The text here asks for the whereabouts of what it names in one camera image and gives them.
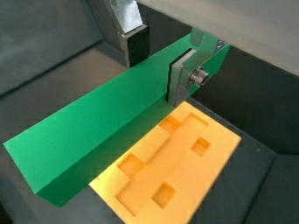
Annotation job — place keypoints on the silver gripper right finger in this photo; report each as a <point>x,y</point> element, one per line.
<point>194,68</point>

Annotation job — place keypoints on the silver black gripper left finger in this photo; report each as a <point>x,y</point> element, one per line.
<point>131,29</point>

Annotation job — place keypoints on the green long bar block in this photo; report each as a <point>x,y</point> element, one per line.
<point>71,146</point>

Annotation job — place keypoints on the yellow board with slots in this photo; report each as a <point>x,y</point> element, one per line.
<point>158,182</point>

